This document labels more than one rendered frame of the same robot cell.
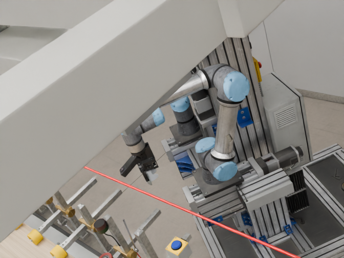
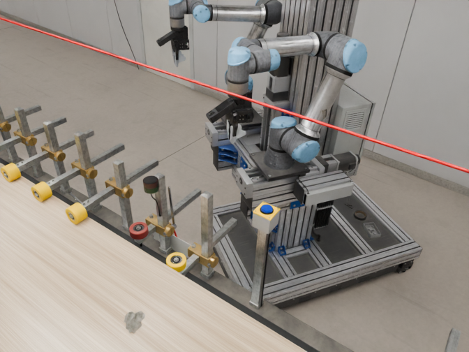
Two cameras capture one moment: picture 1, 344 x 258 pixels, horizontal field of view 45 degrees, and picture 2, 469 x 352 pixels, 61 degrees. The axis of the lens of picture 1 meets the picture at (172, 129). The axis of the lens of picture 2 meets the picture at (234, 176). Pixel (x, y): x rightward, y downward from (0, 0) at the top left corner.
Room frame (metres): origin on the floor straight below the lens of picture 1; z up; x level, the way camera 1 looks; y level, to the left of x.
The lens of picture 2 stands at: (0.24, 0.61, 2.11)
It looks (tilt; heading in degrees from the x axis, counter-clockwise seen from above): 36 degrees down; 340
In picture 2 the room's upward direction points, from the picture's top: 3 degrees clockwise
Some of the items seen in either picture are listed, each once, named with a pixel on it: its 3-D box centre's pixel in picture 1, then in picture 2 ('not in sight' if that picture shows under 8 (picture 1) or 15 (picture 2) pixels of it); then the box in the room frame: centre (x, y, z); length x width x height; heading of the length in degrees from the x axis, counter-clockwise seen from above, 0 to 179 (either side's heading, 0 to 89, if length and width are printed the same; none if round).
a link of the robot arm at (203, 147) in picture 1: (209, 152); (283, 132); (1.66, -0.13, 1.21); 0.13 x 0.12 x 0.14; 10
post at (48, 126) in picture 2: (49, 202); (58, 160); (2.17, 0.92, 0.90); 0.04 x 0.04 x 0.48; 37
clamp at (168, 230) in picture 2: (125, 251); (159, 225); (1.58, 0.48, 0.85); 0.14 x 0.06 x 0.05; 37
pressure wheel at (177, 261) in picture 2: not in sight; (176, 268); (1.31, 0.46, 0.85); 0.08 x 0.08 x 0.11
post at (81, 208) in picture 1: (98, 233); (124, 202); (1.77, 0.62, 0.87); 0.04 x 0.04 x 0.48; 37
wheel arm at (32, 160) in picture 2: not in sight; (54, 149); (2.21, 0.93, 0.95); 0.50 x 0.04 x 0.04; 127
